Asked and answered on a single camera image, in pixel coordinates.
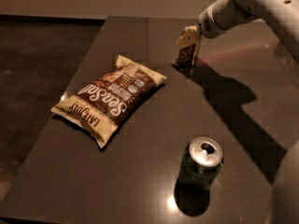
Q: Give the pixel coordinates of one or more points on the orange soda can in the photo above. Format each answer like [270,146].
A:
[184,57]

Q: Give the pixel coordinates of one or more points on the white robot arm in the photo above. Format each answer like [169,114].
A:
[282,16]

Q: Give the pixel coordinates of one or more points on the green soda can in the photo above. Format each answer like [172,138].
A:
[201,162]

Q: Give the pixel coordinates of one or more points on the brown chips bag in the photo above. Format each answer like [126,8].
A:
[104,105]

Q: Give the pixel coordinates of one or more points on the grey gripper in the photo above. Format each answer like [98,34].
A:
[207,24]

